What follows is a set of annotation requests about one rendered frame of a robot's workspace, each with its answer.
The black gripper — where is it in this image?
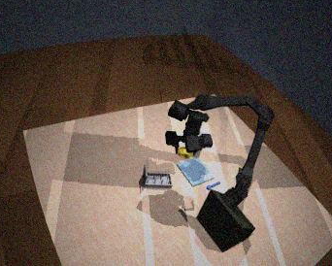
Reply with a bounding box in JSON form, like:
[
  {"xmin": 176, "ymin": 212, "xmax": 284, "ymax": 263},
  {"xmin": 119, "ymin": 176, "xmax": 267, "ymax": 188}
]
[{"xmin": 165, "ymin": 123, "xmax": 213, "ymax": 154}]

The yellow round plate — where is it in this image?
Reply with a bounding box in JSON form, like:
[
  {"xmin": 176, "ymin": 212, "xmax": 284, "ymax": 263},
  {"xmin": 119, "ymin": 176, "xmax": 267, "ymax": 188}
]
[{"xmin": 178, "ymin": 147, "xmax": 193, "ymax": 159}]

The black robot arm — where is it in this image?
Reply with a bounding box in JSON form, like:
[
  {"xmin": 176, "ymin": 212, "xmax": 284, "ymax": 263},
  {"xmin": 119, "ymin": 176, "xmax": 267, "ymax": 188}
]
[{"xmin": 168, "ymin": 94, "xmax": 275, "ymax": 211}]

